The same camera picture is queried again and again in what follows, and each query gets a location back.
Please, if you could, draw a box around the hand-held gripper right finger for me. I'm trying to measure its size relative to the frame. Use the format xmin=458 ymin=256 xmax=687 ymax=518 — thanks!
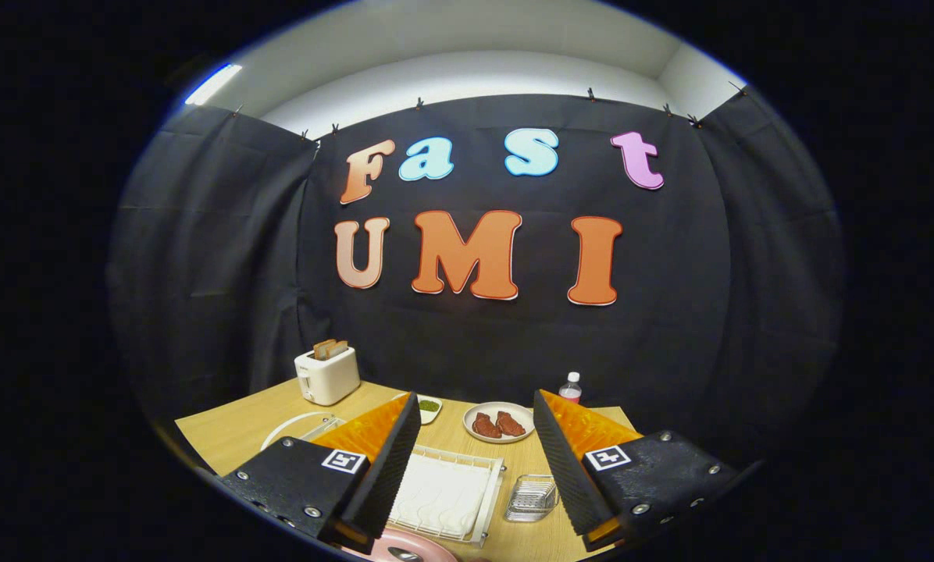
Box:
xmin=533 ymin=389 xmax=758 ymax=552

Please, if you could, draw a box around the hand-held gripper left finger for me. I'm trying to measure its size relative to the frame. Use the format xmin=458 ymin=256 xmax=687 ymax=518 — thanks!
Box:
xmin=219 ymin=390 xmax=422 ymax=555

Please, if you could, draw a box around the metal wire basket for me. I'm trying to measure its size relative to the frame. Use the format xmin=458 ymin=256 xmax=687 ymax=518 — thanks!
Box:
xmin=504 ymin=474 xmax=559 ymax=523

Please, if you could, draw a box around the white wire dish rack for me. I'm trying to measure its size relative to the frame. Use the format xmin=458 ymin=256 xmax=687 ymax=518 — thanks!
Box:
xmin=261 ymin=411 xmax=507 ymax=547

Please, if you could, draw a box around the pink plate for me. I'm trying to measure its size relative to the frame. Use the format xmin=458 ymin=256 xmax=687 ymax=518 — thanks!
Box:
xmin=340 ymin=527 xmax=460 ymax=562

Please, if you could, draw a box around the white divided dish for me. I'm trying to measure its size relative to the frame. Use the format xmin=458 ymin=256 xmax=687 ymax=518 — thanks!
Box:
xmin=393 ymin=393 xmax=443 ymax=425

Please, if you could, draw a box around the white round plate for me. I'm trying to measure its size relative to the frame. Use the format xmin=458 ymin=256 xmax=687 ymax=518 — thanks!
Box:
xmin=463 ymin=401 xmax=536 ymax=444

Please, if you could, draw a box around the white drip tray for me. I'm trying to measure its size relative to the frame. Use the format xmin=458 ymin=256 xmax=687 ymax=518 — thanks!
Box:
xmin=389 ymin=453 xmax=493 ymax=539

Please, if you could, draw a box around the white toaster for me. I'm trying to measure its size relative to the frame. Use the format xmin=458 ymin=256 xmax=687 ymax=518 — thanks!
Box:
xmin=294 ymin=346 xmax=362 ymax=407

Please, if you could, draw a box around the row of black cloth clips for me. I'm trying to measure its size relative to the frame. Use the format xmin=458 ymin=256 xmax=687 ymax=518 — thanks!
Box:
xmin=233 ymin=82 xmax=749 ymax=141

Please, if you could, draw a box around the ceiling light strip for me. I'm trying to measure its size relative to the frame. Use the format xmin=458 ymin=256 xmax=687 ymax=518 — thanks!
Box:
xmin=184 ymin=62 xmax=244 ymax=106

